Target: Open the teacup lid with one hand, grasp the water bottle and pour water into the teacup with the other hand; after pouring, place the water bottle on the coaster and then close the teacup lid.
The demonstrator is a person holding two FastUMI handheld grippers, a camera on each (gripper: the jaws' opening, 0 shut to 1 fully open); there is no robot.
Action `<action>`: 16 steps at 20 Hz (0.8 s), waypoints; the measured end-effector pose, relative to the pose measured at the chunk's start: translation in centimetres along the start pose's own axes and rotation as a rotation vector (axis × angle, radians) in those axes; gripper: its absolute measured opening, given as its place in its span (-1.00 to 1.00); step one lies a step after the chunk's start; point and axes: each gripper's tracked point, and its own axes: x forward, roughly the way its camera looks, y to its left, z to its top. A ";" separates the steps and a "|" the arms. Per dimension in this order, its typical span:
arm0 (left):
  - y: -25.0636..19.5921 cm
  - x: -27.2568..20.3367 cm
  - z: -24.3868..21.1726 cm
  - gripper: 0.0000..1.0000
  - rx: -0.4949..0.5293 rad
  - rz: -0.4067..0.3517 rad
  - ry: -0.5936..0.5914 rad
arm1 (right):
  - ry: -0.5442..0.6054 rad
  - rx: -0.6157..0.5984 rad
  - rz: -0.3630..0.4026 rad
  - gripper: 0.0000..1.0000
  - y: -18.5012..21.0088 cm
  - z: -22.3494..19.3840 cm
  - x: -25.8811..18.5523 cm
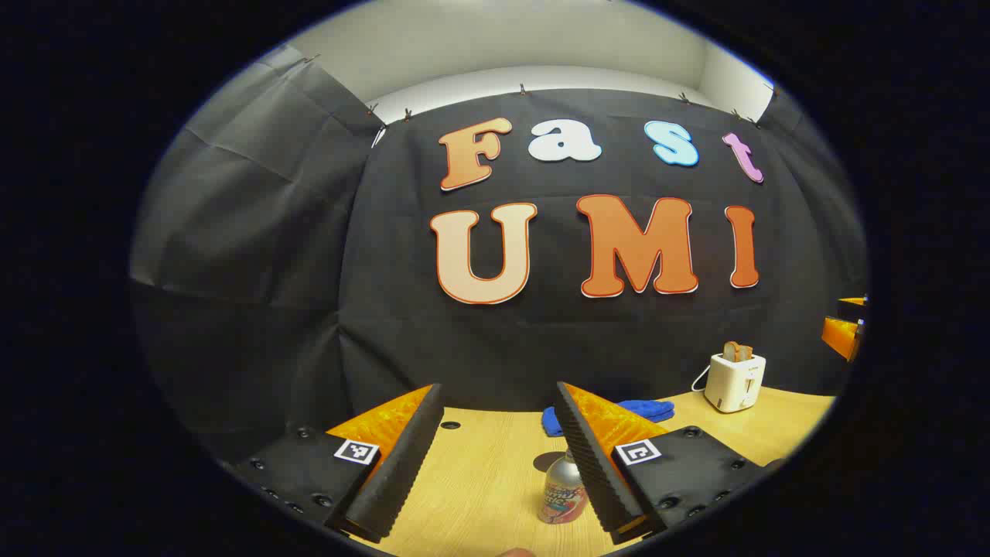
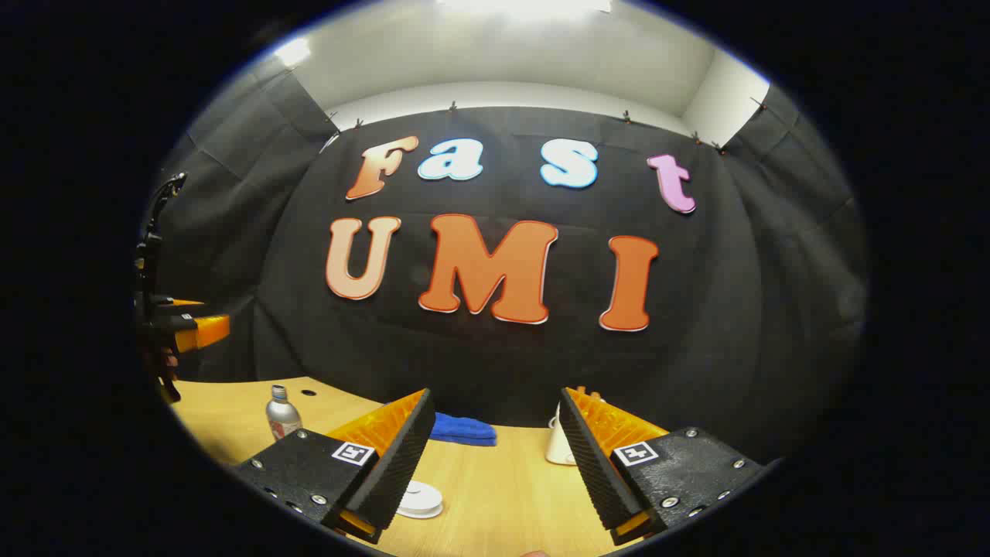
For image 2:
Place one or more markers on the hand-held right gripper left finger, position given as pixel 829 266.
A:
pixel 387 480

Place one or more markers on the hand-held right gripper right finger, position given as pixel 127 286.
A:
pixel 599 480

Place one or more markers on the white teacup lid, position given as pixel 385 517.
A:
pixel 419 493

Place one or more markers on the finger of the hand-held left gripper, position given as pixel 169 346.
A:
pixel 182 333
pixel 174 301

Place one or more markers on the black backdrop cloth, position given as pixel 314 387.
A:
pixel 495 363

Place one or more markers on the silver water bottle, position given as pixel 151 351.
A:
pixel 282 418

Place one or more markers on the ceiling light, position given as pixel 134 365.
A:
pixel 292 52
pixel 526 5

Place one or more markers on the blue folded towel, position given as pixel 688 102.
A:
pixel 464 429

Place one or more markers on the white toaster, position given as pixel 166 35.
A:
pixel 558 445

